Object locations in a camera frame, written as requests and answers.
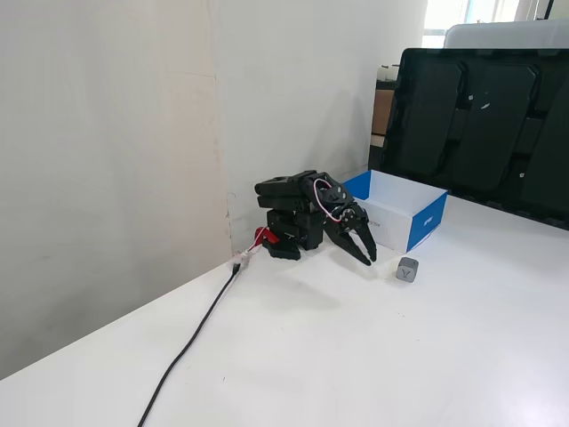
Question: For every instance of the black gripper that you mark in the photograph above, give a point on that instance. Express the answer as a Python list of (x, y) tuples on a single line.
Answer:
[(348, 221)]

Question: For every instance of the gray cube block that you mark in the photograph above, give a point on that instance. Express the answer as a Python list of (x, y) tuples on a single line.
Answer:
[(407, 270)]

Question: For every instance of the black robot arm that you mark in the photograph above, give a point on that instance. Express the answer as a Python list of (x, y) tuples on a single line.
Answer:
[(289, 195)]

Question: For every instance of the blue and white cardboard box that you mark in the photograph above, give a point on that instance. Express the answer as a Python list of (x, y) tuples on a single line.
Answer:
[(427, 222)]

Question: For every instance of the red and black table clamp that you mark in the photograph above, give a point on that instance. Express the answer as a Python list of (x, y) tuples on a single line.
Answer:
[(282, 250)]

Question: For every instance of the brown cardboard carton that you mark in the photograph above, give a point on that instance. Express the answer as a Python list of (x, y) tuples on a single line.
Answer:
[(382, 115)]

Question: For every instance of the large black plastic tray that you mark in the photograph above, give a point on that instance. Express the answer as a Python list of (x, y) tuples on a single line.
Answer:
[(484, 124)]

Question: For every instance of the white plastic storage bin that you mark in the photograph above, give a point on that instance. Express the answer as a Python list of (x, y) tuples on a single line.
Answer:
[(502, 33)]

